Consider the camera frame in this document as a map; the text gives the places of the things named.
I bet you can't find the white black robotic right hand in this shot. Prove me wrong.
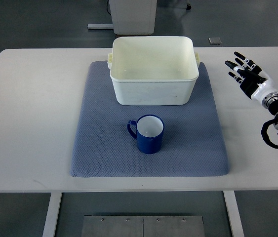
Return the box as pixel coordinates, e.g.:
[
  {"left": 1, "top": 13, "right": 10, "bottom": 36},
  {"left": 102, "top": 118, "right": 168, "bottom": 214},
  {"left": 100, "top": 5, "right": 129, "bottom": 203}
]
[{"left": 225, "top": 51, "right": 275, "bottom": 102}]

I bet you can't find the blue enamel mug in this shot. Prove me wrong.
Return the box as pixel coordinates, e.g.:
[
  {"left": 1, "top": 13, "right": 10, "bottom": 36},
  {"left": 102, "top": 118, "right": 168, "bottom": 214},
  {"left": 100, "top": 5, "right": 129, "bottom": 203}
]
[{"left": 127, "top": 115, "right": 165, "bottom": 155}]

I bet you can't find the white plastic box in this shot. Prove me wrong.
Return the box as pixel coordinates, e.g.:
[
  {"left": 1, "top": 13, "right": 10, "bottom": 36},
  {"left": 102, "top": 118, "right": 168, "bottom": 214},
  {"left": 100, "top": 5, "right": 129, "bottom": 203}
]
[{"left": 107, "top": 36, "right": 199, "bottom": 106}]

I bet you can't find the small grey floor plate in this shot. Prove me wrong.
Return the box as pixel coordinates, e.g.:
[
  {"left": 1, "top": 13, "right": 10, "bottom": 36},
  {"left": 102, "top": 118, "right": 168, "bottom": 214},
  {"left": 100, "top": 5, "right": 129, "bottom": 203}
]
[{"left": 208, "top": 37, "right": 222, "bottom": 45}]

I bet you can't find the blue quilted mat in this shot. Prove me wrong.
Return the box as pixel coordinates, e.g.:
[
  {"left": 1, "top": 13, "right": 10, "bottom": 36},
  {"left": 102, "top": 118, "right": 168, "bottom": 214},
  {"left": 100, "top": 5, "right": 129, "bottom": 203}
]
[{"left": 70, "top": 61, "right": 229, "bottom": 177}]

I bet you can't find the right white table leg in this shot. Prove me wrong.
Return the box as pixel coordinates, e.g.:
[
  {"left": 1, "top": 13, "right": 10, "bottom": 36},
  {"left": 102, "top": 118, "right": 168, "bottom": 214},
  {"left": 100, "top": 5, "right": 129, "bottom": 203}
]
[{"left": 223, "top": 191, "right": 244, "bottom": 237}]

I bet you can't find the white table leg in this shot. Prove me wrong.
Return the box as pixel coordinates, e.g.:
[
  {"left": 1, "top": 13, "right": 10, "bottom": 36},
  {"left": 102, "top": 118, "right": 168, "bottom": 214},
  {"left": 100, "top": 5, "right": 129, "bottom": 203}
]
[
  {"left": 42, "top": 192, "right": 62, "bottom": 237},
  {"left": 223, "top": 191, "right": 244, "bottom": 237}
]

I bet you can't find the white cabinet in background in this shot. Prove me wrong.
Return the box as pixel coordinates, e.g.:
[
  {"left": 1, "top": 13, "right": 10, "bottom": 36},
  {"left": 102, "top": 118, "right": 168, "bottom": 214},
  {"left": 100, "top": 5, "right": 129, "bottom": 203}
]
[{"left": 109, "top": 0, "right": 157, "bottom": 35}]

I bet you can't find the grey metal bar on floor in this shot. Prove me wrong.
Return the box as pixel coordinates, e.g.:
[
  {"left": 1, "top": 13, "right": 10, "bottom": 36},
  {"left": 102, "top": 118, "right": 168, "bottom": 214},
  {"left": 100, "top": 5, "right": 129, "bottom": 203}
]
[{"left": 87, "top": 23, "right": 114, "bottom": 30}]

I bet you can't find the grey metal floor plate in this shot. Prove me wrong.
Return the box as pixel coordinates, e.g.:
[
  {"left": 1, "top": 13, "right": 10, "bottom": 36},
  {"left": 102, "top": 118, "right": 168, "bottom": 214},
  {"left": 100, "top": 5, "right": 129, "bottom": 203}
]
[{"left": 81, "top": 216, "right": 205, "bottom": 237}]

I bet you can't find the left white table leg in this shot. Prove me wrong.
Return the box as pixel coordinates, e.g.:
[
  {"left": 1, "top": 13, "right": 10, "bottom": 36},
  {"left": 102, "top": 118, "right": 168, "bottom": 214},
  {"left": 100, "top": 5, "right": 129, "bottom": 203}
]
[{"left": 42, "top": 192, "right": 62, "bottom": 237}]

